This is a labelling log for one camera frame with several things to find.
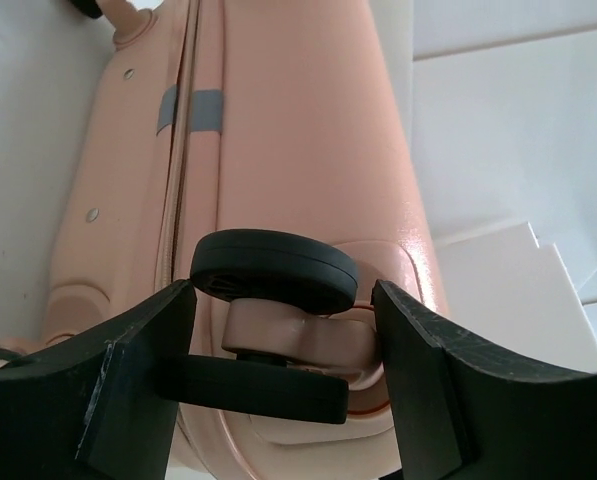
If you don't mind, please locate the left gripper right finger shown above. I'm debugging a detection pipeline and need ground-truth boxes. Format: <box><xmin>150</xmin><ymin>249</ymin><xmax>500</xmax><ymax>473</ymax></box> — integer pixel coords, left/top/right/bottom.
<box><xmin>372</xmin><ymin>280</ymin><xmax>597</xmax><ymax>479</ymax></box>

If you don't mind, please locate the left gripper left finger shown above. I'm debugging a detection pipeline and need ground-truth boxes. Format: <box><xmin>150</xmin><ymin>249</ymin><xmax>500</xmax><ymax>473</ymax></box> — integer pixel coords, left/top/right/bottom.
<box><xmin>0</xmin><ymin>281</ymin><xmax>196</xmax><ymax>479</ymax></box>

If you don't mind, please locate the pink hard-shell suitcase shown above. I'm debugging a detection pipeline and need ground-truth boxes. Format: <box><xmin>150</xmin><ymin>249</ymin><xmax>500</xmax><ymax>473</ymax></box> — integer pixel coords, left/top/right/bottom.
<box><xmin>0</xmin><ymin>0</ymin><xmax>452</xmax><ymax>466</ymax></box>

